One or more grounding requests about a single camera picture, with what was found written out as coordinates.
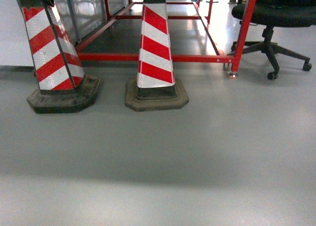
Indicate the red white traffic cone right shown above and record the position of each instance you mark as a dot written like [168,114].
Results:
[155,87]

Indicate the red white traffic cone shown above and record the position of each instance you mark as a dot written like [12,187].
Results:
[63,86]
[155,87]

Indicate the red white traffic cone left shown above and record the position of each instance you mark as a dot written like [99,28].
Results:
[63,86]

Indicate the black office chair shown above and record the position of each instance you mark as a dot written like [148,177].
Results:
[285,14]

